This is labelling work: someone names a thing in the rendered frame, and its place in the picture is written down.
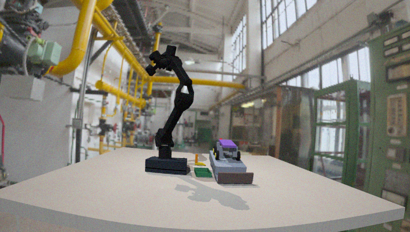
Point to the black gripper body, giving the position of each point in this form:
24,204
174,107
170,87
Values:
151,69

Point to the grey ramp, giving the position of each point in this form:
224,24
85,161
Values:
228,170

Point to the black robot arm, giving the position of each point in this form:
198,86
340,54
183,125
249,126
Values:
182,100

